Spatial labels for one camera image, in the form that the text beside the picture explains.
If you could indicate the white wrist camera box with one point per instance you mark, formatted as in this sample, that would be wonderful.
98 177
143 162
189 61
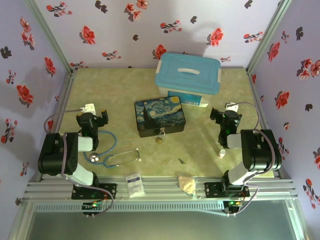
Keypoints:
88 108
232 107

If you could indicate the aluminium corner post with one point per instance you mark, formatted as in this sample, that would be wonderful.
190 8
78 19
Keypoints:
50 37
270 32

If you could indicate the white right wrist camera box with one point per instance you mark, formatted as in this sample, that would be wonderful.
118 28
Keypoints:
232 107

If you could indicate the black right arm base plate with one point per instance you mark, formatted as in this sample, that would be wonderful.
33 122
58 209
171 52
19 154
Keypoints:
212 190

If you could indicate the aluminium side rail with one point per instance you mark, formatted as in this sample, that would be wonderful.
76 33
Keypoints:
263 125
58 120

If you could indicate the aluminium front frame rail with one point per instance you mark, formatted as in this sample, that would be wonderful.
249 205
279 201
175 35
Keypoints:
162 190

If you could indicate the small white bottle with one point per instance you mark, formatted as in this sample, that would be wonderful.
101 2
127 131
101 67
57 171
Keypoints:
221 153

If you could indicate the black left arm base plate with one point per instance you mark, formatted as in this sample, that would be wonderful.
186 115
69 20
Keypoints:
110 190

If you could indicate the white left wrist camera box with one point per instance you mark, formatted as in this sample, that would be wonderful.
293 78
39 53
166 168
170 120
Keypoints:
88 108

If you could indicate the brass padlock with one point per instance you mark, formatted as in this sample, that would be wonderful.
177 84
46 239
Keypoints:
160 138

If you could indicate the clear bag of beige pieces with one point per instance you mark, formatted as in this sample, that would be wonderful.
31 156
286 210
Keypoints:
186 185

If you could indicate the blue lidded plastic storage box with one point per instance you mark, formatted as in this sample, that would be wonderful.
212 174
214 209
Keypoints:
187 75

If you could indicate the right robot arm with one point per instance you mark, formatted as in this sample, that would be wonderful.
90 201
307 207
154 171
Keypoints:
260 150

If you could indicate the starry night painted metal box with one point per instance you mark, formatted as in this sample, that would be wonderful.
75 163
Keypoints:
160 113

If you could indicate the blue stethoscope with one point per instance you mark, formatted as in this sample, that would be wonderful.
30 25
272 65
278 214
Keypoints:
94 157

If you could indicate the small dark key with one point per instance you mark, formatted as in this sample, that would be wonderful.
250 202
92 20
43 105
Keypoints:
181 160

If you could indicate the white paper sachet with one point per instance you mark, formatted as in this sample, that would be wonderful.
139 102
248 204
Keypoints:
135 185

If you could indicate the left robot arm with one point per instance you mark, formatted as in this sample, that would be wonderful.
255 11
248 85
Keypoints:
55 160

